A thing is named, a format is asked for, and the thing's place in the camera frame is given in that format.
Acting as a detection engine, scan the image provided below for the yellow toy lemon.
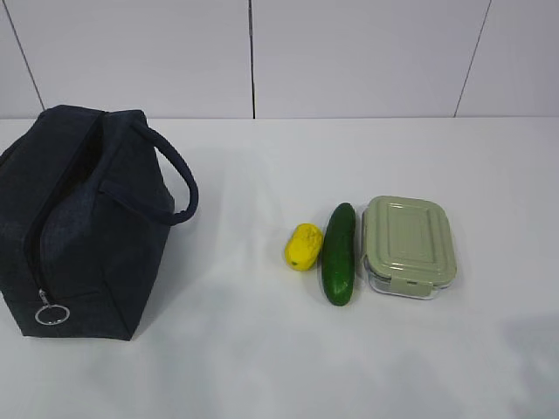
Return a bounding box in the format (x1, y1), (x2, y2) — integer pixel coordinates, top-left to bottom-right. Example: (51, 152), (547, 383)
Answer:
(284, 223), (323, 271)

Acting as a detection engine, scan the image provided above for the green cucumber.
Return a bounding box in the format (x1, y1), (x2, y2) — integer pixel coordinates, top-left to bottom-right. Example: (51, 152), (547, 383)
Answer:
(321, 203), (355, 306)

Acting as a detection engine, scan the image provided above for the glass container green lid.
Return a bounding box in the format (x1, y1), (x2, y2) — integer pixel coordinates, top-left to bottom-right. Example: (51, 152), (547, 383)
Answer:
(361, 196), (457, 299)

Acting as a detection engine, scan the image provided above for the dark blue lunch bag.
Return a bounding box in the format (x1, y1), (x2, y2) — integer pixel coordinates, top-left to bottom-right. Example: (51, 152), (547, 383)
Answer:
(1, 105), (199, 340)

